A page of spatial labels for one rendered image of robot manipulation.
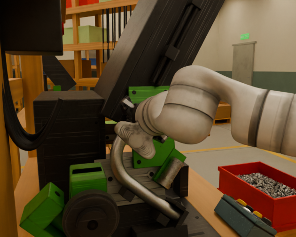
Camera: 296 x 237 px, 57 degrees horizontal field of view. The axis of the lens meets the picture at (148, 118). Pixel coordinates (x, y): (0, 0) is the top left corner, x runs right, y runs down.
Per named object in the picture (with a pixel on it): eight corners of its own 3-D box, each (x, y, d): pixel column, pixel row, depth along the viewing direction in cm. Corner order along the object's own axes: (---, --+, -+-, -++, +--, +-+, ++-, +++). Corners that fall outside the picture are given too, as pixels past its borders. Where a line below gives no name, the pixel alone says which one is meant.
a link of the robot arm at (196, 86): (186, 77, 43) (283, 91, 36) (168, 130, 41) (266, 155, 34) (171, 54, 37) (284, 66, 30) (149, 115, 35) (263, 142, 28)
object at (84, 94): (97, 177, 108) (94, 90, 102) (109, 215, 79) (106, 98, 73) (48, 182, 102) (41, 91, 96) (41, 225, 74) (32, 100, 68)
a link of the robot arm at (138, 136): (110, 130, 51) (116, 128, 45) (148, 87, 54) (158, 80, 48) (146, 161, 52) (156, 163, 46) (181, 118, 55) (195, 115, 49)
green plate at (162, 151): (165, 162, 80) (160, 91, 81) (176, 164, 72) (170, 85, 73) (127, 165, 77) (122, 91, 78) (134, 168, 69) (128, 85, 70)
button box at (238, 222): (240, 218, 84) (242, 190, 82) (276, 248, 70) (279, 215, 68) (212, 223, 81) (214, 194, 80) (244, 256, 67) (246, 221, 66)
